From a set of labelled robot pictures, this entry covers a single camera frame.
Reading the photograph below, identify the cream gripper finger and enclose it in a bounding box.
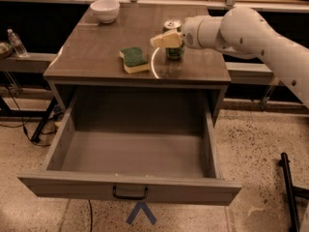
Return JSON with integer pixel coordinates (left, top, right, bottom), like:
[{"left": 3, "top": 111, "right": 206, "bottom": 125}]
[{"left": 150, "top": 29, "right": 183, "bottom": 48}]

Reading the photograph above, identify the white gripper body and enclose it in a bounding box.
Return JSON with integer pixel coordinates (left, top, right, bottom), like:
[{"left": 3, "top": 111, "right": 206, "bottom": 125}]
[{"left": 182, "top": 15, "right": 205, "bottom": 49}]

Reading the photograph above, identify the green soda can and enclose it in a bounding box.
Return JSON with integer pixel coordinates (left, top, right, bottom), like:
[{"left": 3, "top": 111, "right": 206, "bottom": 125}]
[{"left": 162, "top": 19, "right": 184, "bottom": 60}]

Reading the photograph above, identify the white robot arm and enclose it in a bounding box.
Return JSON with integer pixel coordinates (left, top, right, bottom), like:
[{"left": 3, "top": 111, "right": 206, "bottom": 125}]
[{"left": 150, "top": 7, "right": 309, "bottom": 106}]

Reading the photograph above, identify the grey cabinet counter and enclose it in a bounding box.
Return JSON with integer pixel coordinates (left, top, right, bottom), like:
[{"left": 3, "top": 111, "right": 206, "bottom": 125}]
[{"left": 44, "top": 3, "right": 231, "bottom": 120}]

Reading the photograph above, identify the grey open drawer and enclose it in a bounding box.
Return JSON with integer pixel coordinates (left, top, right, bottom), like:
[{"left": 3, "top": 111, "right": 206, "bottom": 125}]
[{"left": 18, "top": 87, "right": 241, "bottom": 205}]

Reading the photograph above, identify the green and yellow sponge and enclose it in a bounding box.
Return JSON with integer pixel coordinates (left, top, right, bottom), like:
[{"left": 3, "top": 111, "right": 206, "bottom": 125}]
[{"left": 119, "top": 46, "right": 149, "bottom": 73}]

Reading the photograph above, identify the grey right side shelf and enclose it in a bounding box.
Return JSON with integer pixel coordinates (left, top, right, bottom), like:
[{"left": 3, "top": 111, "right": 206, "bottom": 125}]
[{"left": 226, "top": 62, "right": 280, "bottom": 86}]

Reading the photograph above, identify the grey shelf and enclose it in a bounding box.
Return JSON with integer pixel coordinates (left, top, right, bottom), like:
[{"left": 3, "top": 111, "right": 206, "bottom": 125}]
[
  {"left": 226, "top": 62, "right": 280, "bottom": 86},
  {"left": 0, "top": 53, "right": 56, "bottom": 73}
]

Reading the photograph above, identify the white ceramic bowl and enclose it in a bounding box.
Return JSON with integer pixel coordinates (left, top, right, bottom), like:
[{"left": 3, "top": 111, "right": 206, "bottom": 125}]
[{"left": 90, "top": 0, "right": 120, "bottom": 23}]

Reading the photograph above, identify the grey left side shelf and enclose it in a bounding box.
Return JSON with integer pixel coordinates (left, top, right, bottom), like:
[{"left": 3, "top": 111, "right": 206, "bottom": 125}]
[{"left": 0, "top": 53, "right": 56, "bottom": 73}]

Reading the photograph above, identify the clear plastic water bottle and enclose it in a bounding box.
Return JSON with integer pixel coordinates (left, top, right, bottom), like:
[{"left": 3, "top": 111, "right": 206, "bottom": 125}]
[{"left": 7, "top": 29, "right": 28, "bottom": 57}]

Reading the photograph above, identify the bowl on left shelf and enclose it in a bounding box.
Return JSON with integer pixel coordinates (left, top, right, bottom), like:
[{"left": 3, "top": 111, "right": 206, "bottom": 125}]
[{"left": 0, "top": 42, "right": 13, "bottom": 59}]

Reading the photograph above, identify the black metal stand leg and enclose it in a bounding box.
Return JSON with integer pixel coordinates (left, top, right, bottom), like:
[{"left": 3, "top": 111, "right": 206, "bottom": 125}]
[{"left": 279, "top": 153, "right": 309, "bottom": 232}]

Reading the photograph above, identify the black drawer handle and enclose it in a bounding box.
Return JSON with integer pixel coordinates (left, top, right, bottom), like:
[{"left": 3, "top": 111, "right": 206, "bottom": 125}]
[{"left": 112, "top": 186, "right": 148, "bottom": 200}]

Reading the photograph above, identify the black floor cable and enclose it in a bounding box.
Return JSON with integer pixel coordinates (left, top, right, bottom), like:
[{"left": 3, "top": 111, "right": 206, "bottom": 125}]
[{"left": 0, "top": 80, "right": 59, "bottom": 148}]

